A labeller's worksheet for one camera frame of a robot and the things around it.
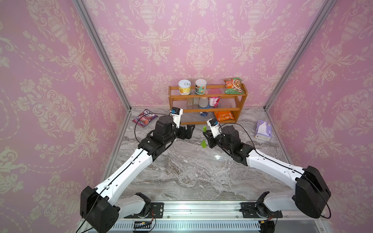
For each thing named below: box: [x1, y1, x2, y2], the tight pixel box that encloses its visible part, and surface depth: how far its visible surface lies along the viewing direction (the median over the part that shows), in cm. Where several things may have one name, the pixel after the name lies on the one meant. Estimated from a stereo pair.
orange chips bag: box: [213, 110, 235, 122], surface depth 112 cm
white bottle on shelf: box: [199, 97, 209, 108], surface depth 102 cm
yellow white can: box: [178, 79, 192, 96], surface depth 88 cm
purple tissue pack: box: [254, 119, 272, 142], surface depth 102 cm
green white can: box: [194, 78, 207, 95], surface depth 89 cm
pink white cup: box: [209, 96, 221, 107], surface depth 99 cm
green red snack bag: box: [223, 77, 245, 95], surface depth 91 cm
